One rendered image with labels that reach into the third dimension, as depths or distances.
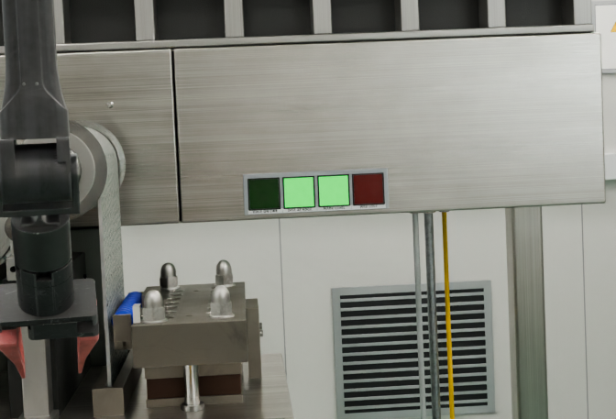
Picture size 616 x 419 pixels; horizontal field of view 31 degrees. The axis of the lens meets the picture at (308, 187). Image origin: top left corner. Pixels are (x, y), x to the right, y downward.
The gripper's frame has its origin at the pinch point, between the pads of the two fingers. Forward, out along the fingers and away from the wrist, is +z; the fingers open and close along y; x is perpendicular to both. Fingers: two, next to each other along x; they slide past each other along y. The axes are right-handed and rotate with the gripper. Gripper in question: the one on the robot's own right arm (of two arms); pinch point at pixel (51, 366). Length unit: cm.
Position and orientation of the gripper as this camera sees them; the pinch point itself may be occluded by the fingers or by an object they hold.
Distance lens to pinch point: 125.2
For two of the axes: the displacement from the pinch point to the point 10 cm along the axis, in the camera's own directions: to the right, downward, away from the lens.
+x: 2.0, 5.3, -8.2
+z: -0.6, 8.5, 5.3
